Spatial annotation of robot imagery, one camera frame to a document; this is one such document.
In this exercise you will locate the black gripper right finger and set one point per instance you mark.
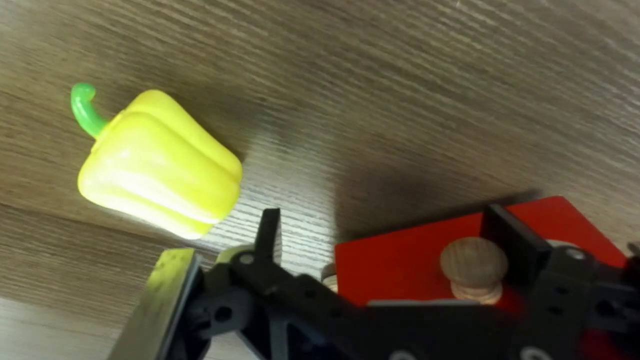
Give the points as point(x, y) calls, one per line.
point(516, 251)

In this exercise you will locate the yellow toy bell pepper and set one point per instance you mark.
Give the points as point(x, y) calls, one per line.
point(161, 167)

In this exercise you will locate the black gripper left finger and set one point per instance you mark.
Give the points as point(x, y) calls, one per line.
point(269, 247)

